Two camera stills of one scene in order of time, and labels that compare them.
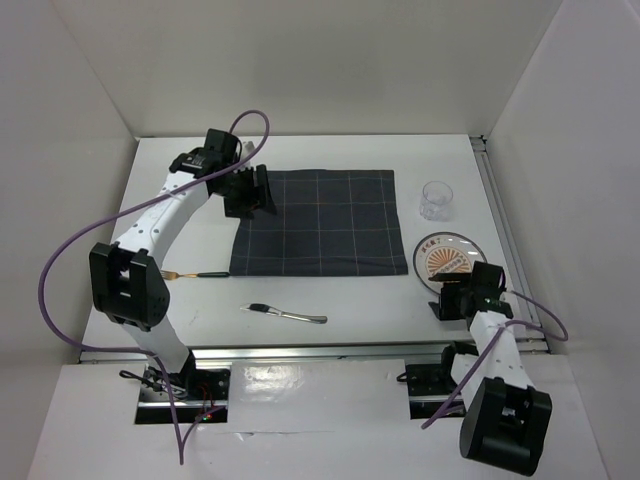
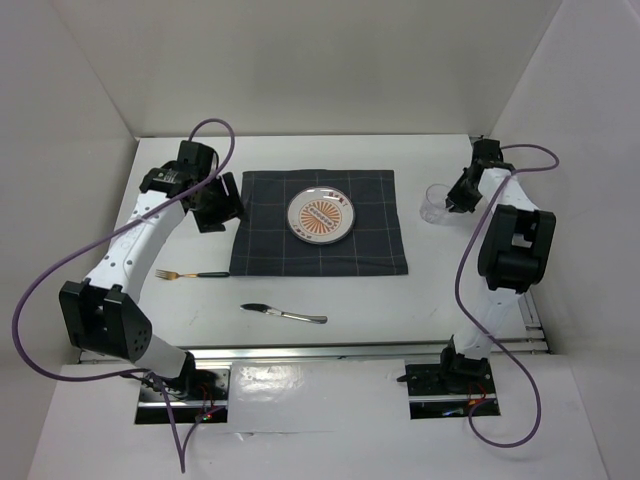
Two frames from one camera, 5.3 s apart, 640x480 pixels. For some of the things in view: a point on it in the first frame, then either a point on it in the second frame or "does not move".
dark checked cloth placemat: (328, 222) does not move
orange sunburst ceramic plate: (446, 253) → (321, 215)
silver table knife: (268, 310) does not move
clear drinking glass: (436, 201) does not move
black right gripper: (445, 308) → (455, 198)
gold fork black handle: (169, 275) does not move
